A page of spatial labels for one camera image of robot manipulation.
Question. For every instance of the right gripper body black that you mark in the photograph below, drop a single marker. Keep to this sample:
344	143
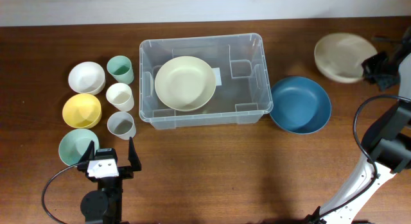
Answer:
383	68

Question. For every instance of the beige plate bowl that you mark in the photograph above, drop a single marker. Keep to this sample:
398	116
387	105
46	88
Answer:
185	83
339	56

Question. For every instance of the yellow small bowl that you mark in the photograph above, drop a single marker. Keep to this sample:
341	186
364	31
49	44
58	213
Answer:
82	111

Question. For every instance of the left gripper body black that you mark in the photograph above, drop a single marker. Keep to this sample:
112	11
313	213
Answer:
124	172

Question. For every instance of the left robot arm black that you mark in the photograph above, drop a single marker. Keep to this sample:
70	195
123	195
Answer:
104	205

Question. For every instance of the mint green small bowl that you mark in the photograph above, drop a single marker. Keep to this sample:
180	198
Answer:
74	144

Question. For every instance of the white small bowl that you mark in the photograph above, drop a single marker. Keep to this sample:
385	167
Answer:
87	77

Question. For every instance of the grey cup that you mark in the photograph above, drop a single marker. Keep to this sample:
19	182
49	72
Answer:
122	125

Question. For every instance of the mint green cup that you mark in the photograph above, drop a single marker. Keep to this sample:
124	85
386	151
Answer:
120	67

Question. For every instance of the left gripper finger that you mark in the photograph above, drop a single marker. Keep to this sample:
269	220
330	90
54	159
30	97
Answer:
89	153
133	158

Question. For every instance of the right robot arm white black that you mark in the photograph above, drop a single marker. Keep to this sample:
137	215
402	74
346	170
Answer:
385	150

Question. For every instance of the blue plate bowl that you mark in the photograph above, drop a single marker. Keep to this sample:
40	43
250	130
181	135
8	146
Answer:
301	105

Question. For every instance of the clear plastic storage container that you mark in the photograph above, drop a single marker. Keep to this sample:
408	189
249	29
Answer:
243	97

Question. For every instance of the white label in container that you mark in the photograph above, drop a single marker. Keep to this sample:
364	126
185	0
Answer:
217	76

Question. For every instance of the cream white cup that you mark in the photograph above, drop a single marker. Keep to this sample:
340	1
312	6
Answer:
120	95

